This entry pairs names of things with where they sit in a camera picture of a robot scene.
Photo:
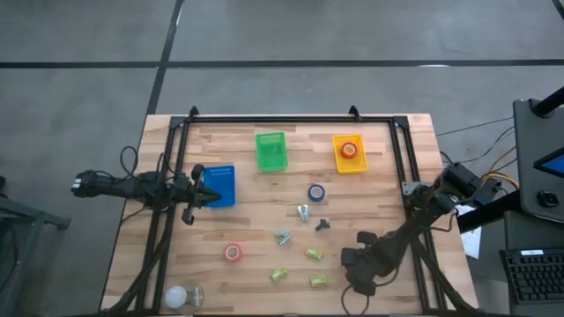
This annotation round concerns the grey cart top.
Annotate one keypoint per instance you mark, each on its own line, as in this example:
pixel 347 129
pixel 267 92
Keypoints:
pixel 526 176

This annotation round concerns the pink tape roll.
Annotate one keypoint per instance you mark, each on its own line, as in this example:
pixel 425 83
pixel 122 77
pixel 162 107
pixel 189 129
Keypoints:
pixel 226 253

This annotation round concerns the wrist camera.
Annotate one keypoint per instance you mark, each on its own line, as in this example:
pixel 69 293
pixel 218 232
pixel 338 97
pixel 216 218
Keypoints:
pixel 363 288
pixel 188 216

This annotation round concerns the black aluminium frame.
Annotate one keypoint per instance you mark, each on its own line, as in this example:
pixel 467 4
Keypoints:
pixel 286 119

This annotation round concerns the white paper sheet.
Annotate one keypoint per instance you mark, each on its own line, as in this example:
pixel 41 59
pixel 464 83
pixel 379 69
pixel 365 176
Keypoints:
pixel 471 242

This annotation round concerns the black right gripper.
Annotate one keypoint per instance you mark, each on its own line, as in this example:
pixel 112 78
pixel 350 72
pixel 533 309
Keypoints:
pixel 374 260

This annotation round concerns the black pole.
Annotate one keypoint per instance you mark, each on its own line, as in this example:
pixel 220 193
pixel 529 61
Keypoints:
pixel 551 103

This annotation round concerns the orange tape roll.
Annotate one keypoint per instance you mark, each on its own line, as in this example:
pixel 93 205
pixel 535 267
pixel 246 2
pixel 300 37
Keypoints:
pixel 342 150

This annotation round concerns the black keyboard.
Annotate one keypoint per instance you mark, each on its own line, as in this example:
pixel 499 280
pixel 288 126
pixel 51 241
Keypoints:
pixel 535 275

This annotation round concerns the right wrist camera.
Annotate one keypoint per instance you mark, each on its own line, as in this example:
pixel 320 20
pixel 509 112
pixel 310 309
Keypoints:
pixel 363 288

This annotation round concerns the blue tape roll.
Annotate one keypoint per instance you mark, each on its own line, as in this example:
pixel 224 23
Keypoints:
pixel 309 193

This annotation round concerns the blue plastic basket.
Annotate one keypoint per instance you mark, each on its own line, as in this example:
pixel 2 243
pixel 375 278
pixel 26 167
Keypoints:
pixel 224 193

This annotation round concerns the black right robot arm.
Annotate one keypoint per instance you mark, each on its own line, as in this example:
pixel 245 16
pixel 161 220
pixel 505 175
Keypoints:
pixel 423 220

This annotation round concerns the white light bulb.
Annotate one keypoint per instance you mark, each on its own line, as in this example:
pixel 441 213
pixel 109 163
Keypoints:
pixel 175 297

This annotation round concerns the grey metal stand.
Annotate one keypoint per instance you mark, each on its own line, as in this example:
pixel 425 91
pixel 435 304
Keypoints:
pixel 26 216

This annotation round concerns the green plastic basket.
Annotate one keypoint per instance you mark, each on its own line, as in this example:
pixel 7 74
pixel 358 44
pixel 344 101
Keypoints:
pixel 264 163

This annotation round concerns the yellow plastic basket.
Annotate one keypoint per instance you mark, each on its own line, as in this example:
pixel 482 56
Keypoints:
pixel 352 167

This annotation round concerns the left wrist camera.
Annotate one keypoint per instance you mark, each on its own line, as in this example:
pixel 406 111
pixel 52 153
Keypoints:
pixel 188 216

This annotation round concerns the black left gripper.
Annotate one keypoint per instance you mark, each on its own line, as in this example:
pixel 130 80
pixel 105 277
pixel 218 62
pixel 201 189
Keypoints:
pixel 187 193

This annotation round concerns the black cart bar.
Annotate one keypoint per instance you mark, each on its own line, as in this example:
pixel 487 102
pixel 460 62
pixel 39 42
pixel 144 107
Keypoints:
pixel 489 213

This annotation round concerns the blue tablet screen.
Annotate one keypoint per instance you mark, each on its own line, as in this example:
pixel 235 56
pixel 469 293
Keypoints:
pixel 553 165

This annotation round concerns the black round knob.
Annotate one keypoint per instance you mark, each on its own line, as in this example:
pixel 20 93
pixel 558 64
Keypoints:
pixel 547 198

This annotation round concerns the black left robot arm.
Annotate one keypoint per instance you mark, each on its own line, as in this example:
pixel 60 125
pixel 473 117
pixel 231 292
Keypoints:
pixel 123 187

